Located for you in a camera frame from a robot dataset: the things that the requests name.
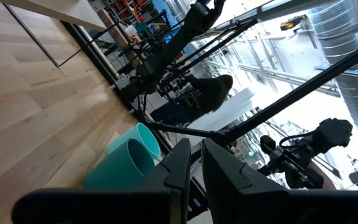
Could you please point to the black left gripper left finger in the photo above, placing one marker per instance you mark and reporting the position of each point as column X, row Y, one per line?
column 120, row 208

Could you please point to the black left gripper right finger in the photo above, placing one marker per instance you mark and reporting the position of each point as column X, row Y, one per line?
column 259, row 208

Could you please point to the dark green cup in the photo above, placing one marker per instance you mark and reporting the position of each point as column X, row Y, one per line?
column 120, row 168

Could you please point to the light teal mug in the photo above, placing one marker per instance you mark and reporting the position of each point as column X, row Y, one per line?
column 145, row 137

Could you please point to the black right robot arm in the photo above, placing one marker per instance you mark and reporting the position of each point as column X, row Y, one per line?
column 172, row 46

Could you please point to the wooden shelf with black legs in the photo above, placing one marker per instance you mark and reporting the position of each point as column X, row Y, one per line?
column 73, row 12

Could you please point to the person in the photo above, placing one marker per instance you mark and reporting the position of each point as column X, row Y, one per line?
column 210, row 93

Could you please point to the yellow ceiling device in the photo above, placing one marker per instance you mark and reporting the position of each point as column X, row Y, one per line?
column 291, row 23

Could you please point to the black aluminium rig frame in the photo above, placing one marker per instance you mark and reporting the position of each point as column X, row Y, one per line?
column 291, row 96

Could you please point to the silver ventilation duct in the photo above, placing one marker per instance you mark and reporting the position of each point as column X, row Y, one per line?
column 346, row 37

